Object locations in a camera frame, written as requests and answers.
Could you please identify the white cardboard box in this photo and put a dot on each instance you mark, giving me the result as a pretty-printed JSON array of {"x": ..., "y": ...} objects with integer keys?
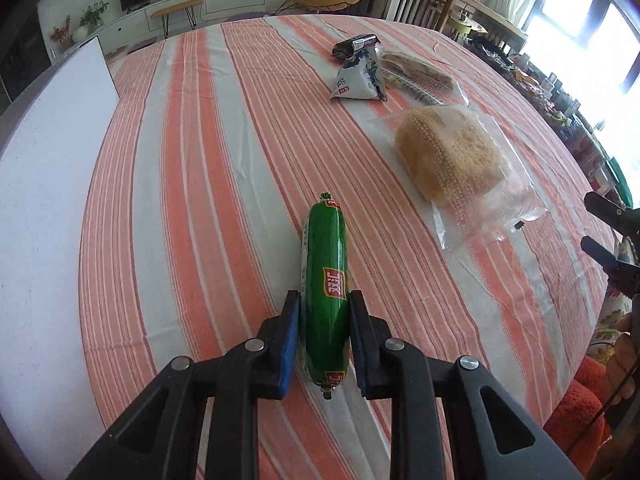
[{"x": 45, "y": 210}]

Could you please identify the dark framed window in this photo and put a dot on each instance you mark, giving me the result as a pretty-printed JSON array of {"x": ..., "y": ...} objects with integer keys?
[{"x": 575, "y": 35}]

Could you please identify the black and white triangular packet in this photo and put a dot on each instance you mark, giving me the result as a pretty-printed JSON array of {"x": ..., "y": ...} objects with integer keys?
[{"x": 357, "y": 77}]

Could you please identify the dark wall cabinet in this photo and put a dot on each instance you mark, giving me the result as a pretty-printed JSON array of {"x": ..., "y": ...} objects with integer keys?
[{"x": 20, "y": 55}]

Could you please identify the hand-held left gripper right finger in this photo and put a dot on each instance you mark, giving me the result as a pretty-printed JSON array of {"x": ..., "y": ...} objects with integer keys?
[{"x": 364, "y": 345}]

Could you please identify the pile of assorted groceries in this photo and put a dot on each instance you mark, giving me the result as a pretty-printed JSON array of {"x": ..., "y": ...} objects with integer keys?
[{"x": 550, "y": 95}]

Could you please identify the red flowers in vase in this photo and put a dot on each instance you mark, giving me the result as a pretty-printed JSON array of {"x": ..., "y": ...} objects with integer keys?
[{"x": 61, "y": 32}]

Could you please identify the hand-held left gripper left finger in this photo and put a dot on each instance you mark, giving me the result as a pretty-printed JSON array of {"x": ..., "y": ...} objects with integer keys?
[{"x": 287, "y": 345}]

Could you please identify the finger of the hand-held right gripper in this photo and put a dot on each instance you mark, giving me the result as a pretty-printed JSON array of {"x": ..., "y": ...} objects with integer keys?
[
  {"x": 607, "y": 208},
  {"x": 605, "y": 257}
]

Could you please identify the wooden dining table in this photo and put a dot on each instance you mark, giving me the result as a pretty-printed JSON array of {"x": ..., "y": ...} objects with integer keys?
[{"x": 480, "y": 7}]

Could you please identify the green sausage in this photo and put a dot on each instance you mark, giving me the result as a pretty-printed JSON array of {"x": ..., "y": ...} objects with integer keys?
[{"x": 325, "y": 270}]

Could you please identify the long thin clear packet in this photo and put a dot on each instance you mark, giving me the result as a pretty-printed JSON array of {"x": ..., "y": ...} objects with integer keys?
[{"x": 417, "y": 92}]

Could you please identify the wooden bench with metal legs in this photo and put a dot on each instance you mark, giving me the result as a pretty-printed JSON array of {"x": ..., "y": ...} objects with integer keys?
[{"x": 175, "y": 6}]

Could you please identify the orange striped tablecloth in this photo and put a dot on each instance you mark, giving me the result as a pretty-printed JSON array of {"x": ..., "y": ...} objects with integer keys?
[{"x": 200, "y": 210}]

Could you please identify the bread in clear bag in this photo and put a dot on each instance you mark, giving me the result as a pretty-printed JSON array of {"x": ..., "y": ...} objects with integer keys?
[{"x": 450, "y": 155}]

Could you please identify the clear bag of brown strips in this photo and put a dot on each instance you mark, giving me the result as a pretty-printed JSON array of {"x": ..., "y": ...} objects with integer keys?
[{"x": 415, "y": 67}]

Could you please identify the floral cloth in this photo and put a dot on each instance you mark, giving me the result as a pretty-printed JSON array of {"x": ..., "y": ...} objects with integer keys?
[{"x": 610, "y": 325}]

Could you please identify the green plant in white vase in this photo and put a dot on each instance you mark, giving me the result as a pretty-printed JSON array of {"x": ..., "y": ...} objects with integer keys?
[{"x": 92, "y": 15}]

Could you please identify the yellow-green plastic container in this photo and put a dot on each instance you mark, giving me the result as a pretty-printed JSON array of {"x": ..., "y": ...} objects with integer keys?
[{"x": 460, "y": 27}]

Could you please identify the person's right hand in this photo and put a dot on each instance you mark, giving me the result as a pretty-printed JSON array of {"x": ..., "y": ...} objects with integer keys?
[{"x": 629, "y": 330}]

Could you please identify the orange fuzzy cushion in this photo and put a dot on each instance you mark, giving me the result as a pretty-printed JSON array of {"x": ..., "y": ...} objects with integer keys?
[{"x": 575, "y": 410}]

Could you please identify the purple round rug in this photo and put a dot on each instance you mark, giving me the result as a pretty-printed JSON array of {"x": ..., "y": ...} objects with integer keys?
[{"x": 250, "y": 15}]

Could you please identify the dark snack bar packet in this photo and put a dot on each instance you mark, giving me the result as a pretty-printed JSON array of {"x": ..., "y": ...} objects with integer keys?
[{"x": 352, "y": 46}]

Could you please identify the dark wooden chair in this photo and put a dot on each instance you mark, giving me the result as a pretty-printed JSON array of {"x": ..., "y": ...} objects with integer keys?
[
  {"x": 415, "y": 2},
  {"x": 495, "y": 35}
]

